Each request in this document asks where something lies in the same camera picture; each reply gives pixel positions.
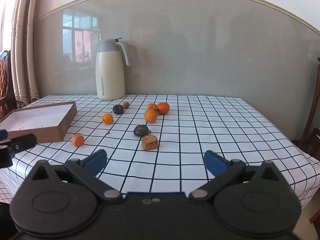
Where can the flat orange persimmon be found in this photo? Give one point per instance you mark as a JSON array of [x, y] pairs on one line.
[[77, 140]]

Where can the beige curtain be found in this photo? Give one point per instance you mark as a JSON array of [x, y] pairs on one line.
[[25, 55]]

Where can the wooden chair with orange cushion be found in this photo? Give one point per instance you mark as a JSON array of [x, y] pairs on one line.
[[4, 85]]

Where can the brown cardboard box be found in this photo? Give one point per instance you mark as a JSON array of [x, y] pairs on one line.
[[37, 117]]

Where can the small olive-brown round fruit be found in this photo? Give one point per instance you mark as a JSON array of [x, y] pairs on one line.
[[125, 105]]

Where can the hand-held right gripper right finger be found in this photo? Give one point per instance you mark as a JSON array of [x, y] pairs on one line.
[[215, 162]]

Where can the white checked tablecloth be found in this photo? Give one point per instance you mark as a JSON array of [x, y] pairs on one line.
[[200, 130]]

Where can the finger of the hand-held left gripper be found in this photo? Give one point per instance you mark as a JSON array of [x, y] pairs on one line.
[[25, 141], [2, 134]]

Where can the dark purple round fruit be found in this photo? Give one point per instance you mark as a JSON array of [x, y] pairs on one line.
[[117, 109], [141, 130]]

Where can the flat persimmon with brown calyx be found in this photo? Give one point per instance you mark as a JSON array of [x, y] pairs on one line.
[[150, 143]]

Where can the cream thermos jug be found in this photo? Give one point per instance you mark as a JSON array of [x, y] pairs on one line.
[[110, 75]]

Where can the small orange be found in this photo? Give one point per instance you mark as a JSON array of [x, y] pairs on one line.
[[107, 118]]

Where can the orange fruit with brown patch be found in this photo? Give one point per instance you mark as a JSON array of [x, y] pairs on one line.
[[151, 105]]

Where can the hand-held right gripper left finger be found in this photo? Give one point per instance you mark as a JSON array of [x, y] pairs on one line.
[[96, 161]]

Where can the round orange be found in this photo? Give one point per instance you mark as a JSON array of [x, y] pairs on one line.
[[163, 108], [150, 116]]

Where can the window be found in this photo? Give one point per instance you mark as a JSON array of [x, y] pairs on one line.
[[5, 17]]

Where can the dark wooden chair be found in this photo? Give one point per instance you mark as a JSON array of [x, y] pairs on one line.
[[312, 120]]

